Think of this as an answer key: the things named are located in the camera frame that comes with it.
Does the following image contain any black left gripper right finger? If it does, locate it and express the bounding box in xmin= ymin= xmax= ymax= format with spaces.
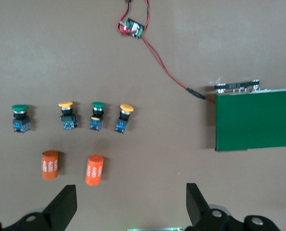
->
xmin=186 ymin=183 xmax=230 ymax=231

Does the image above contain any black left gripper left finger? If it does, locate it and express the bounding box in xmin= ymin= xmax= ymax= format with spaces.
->
xmin=12 ymin=184 xmax=77 ymax=231

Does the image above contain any orange 4680 cylinder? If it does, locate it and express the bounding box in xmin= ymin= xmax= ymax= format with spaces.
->
xmin=41 ymin=150 xmax=60 ymax=180
xmin=85 ymin=154 xmax=104 ymax=186

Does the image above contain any yellow mushroom push button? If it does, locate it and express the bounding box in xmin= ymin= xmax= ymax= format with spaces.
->
xmin=113 ymin=103 xmax=136 ymax=134
xmin=58 ymin=101 xmax=78 ymax=131

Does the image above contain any green mushroom push button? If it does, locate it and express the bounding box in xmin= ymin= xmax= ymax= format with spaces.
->
xmin=11 ymin=104 xmax=32 ymax=133
xmin=89 ymin=102 xmax=106 ymax=132

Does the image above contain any green conveyor belt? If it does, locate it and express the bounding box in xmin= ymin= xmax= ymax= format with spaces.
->
xmin=209 ymin=79 xmax=286 ymax=152

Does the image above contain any small controller circuit board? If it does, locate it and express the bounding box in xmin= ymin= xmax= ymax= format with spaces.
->
xmin=120 ymin=18 xmax=145 ymax=40

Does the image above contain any long red black power lead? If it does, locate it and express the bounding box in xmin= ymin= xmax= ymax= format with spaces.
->
xmin=144 ymin=0 xmax=150 ymax=33

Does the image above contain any red black motor wire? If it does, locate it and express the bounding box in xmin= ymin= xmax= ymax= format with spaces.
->
xmin=140 ymin=35 xmax=217 ymax=104

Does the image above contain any short red wire black plug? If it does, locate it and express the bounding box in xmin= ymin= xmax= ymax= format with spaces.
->
xmin=117 ymin=0 xmax=133 ymax=35

